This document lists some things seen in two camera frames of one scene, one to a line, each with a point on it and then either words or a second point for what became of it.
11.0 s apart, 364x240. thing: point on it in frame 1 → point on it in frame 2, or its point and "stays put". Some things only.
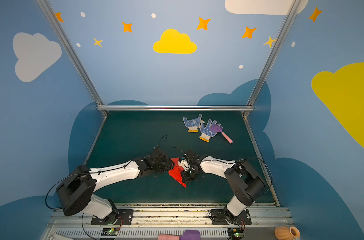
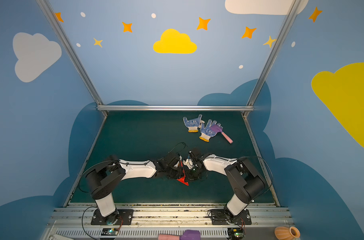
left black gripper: (165, 162) → (176, 169)
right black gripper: (188, 171) stays put
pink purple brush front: (187, 235) stays put
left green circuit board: (110, 231) stays put
